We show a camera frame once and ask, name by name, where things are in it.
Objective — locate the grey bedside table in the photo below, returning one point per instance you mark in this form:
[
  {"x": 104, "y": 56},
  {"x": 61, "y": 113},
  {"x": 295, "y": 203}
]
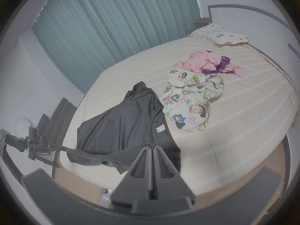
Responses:
[{"x": 201, "y": 22}]

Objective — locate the white printed pillow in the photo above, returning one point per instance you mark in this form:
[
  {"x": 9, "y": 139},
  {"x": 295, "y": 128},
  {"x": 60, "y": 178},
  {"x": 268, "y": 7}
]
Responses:
[{"x": 220, "y": 34}]

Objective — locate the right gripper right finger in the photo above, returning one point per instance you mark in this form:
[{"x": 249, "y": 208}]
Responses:
[{"x": 168, "y": 184}]

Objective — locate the white printed pyjama top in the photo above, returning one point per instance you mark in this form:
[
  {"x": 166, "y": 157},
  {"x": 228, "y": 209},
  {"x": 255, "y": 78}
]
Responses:
[{"x": 189, "y": 99}]

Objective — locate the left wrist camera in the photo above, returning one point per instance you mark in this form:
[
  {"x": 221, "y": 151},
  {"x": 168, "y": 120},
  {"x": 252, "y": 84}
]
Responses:
[{"x": 33, "y": 131}]

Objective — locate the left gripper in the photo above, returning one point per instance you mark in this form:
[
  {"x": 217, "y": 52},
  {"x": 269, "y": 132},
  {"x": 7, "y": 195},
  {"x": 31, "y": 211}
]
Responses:
[{"x": 39, "y": 146}]

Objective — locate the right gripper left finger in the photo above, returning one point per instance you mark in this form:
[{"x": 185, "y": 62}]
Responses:
[{"x": 138, "y": 177}]

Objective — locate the pile of clothes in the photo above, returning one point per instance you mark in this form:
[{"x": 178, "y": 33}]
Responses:
[{"x": 201, "y": 62}]

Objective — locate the bed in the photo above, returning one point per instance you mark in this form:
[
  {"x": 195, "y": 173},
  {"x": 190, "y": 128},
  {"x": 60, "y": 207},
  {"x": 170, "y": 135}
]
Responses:
[{"x": 234, "y": 125}]

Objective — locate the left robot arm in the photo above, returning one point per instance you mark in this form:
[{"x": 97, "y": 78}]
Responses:
[{"x": 14, "y": 142}]

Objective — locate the black T-shirt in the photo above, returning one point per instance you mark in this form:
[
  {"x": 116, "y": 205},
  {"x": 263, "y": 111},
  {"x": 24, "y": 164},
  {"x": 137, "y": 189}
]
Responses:
[{"x": 121, "y": 125}]

